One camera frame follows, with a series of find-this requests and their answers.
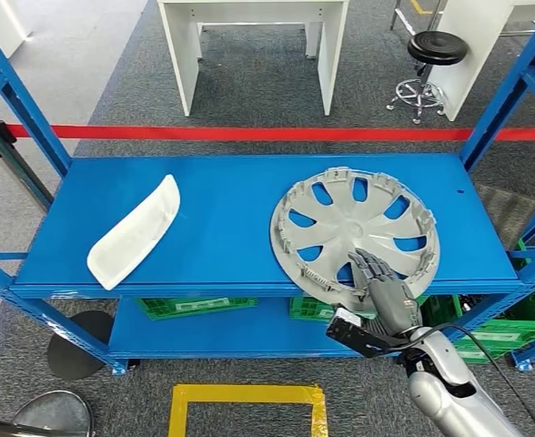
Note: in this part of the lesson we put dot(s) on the black round stool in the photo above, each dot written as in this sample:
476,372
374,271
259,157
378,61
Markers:
436,48

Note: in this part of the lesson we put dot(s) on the blue metal shelf rack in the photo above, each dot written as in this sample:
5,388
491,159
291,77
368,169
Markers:
227,229

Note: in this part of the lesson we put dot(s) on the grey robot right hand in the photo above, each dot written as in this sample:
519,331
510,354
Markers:
393,301

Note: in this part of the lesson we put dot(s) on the silver plastic wheel cover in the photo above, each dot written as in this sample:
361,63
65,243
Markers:
353,228

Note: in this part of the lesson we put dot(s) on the grey metal frame legs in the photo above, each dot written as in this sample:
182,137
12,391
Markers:
397,15

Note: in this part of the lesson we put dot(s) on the white desk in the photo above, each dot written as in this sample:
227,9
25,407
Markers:
472,36
181,48

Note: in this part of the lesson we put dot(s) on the white curved plastic trim part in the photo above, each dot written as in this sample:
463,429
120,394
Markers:
131,241

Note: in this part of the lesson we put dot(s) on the green plastic crate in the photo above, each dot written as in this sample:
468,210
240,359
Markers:
436,320
522,329
194,307
308,310
476,357

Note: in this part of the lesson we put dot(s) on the red barrier belt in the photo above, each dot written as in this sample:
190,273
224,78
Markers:
249,133

